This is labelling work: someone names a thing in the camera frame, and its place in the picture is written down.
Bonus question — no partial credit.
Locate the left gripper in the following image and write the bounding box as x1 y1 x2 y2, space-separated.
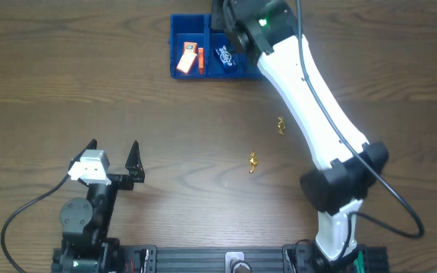
68 138 146 192

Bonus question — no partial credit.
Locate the gold candy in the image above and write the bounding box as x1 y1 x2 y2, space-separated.
276 115 287 137
248 150 259 174

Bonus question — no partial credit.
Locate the blue candy pack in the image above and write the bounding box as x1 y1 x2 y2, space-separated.
212 45 239 74

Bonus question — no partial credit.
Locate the blue tray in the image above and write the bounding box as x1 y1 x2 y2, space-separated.
169 13 265 80

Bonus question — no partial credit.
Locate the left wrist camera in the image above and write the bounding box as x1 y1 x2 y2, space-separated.
68 149 112 187

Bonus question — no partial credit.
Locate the mounting rail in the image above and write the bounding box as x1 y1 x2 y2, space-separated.
51 244 389 273

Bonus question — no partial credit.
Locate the black cable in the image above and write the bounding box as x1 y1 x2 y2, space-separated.
296 0 426 262
0 173 71 273

